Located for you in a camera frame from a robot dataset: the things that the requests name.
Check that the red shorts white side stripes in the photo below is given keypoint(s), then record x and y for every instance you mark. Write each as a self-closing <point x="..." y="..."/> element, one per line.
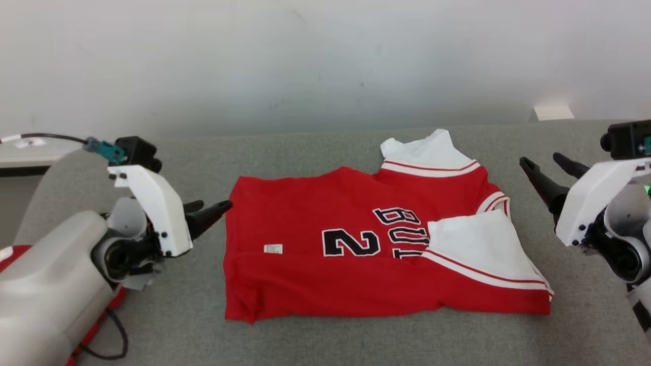
<point x="96" y="325"/>

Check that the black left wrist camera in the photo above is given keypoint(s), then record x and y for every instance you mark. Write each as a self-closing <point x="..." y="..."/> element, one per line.
<point x="137" y="152"/>

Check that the small white wall box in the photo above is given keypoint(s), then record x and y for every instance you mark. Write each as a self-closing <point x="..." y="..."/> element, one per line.
<point x="553" y="112"/>

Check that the white and black baseboard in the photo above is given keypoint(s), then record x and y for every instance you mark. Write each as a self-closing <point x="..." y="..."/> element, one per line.
<point x="25" y="166"/>

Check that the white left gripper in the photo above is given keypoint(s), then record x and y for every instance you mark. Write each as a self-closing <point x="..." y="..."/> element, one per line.
<point x="152" y="208"/>

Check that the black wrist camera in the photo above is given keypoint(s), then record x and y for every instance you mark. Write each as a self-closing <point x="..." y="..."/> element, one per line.
<point x="625" y="138"/>
<point x="137" y="152"/>

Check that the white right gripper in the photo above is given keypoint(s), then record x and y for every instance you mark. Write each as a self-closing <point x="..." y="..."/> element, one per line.
<point x="590" y="198"/>

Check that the grey fabric sofa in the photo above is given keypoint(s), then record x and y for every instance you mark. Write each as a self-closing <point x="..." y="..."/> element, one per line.
<point x="330" y="345"/>

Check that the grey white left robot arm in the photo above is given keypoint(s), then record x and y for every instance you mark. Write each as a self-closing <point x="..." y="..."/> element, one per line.
<point x="46" y="284"/>

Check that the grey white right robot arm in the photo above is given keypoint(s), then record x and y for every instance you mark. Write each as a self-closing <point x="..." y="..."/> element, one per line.
<point x="630" y="213"/>

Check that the red basketball jersey white sleeves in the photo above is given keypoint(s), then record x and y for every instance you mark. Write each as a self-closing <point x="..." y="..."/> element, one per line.
<point x="305" y="284"/>

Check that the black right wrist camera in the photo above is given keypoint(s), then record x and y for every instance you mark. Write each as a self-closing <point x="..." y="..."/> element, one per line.
<point x="625" y="138"/>

